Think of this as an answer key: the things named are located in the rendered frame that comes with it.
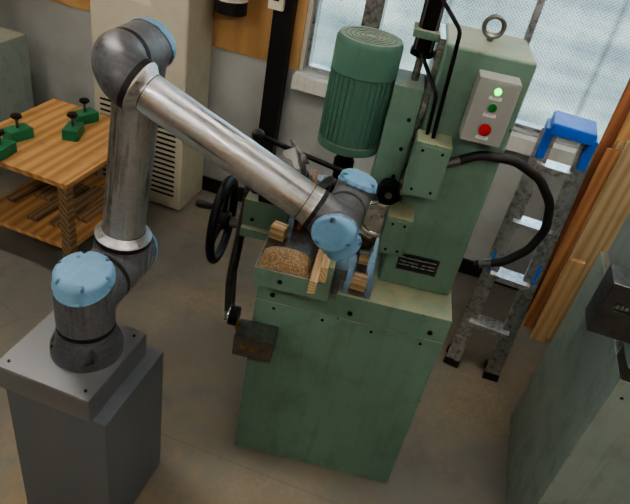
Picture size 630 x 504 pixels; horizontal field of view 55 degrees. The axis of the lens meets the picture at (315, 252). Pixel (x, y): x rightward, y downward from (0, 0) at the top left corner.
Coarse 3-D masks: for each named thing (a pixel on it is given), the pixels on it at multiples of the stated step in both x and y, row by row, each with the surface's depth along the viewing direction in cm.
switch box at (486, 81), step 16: (480, 80) 140; (496, 80) 140; (512, 80) 141; (480, 96) 142; (496, 96) 142; (512, 96) 141; (480, 112) 144; (496, 112) 144; (512, 112) 144; (464, 128) 147; (496, 128) 146; (496, 144) 148
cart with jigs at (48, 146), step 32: (0, 128) 275; (32, 128) 270; (64, 128) 274; (96, 128) 290; (0, 160) 252; (32, 160) 257; (64, 160) 262; (96, 160) 266; (32, 192) 298; (64, 192) 252; (96, 192) 305; (0, 224) 277; (32, 224) 279; (64, 224) 261; (96, 224) 287; (64, 256) 272
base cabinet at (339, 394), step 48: (288, 336) 188; (336, 336) 185; (384, 336) 182; (288, 384) 200; (336, 384) 196; (384, 384) 193; (240, 432) 218; (288, 432) 214; (336, 432) 209; (384, 432) 205; (384, 480) 220
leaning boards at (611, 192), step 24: (624, 96) 256; (624, 120) 258; (600, 144) 267; (624, 144) 252; (600, 168) 260; (624, 168) 254; (600, 192) 264; (624, 192) 259; (576, 216) 273; (600, 216) 266; (624, 216) 263; (576, 240) 279; (600, 240) 271; (552, 264) 288; (576, 264) 275; (552, 288) 294; (576, 288) 285; (528, 312) 304; (552, 312) 290; (552, 336) 301
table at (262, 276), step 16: (320, 176) 210; (288, 224) 182; (272, 240) 174; (288, 240) 176; (304, 240) 177; (256, 272) 164; (272, 272) 163; (288, 288) 165; (304, 288) 164; (320, 288) 163
